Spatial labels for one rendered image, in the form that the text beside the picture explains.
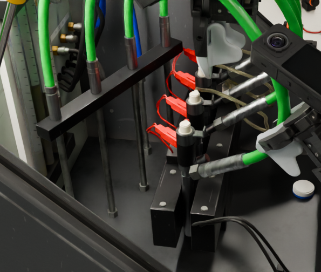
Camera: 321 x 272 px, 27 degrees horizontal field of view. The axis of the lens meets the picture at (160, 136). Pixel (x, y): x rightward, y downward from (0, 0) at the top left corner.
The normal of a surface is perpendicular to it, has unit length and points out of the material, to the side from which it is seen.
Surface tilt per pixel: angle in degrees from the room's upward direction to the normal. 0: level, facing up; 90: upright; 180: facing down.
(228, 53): 93
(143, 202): 0
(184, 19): 90
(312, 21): 0
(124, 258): 43
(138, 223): 0
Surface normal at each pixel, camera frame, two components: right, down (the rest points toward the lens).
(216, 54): -0.21, 0.63
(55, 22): 0.97, 0.08
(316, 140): -0.71, 0.60
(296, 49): -0.05, -0.54
